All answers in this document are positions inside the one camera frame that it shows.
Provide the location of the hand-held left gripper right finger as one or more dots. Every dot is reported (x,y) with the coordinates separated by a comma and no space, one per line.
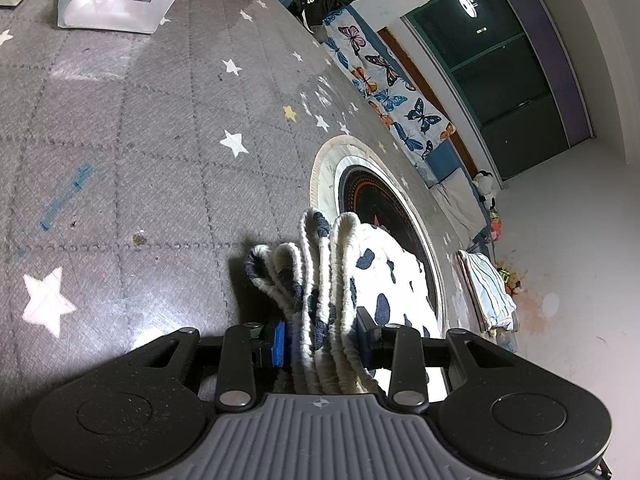
(367,347)

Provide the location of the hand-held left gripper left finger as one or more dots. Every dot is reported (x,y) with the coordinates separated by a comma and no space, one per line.
(280,345)

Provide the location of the white navy polka dot pants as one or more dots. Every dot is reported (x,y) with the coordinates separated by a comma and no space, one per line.
(380,270)

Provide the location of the folded striped cloth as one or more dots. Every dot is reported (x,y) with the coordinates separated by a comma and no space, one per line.
(487,287)

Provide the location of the round black induction cooker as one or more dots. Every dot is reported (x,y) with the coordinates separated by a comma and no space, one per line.
(380,200)

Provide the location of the green yellow plush toy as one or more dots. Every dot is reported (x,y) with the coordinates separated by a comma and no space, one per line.
(507,276)

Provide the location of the grey pillow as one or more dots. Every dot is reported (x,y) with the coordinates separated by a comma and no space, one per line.
(457,205)

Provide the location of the pink plush toy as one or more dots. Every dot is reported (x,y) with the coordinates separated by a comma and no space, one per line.
(497,230)

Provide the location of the blue sofa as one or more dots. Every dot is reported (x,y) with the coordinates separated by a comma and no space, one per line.
(442,160)

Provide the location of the black white plush dog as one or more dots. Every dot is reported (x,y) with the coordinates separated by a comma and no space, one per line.
(484,182)

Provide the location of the square butterfly print pillow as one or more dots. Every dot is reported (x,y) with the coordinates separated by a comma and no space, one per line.
(420,120)

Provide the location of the grey star print tablecloth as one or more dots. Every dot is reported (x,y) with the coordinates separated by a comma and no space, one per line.
(125,135)

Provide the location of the long butterfly print pillow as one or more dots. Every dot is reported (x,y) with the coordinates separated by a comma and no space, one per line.
(367,55)

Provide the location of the dark green framed window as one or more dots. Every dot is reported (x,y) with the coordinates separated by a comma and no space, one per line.
(500,75)

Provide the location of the olive grey cloth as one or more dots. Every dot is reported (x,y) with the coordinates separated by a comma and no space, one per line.
(317,31)

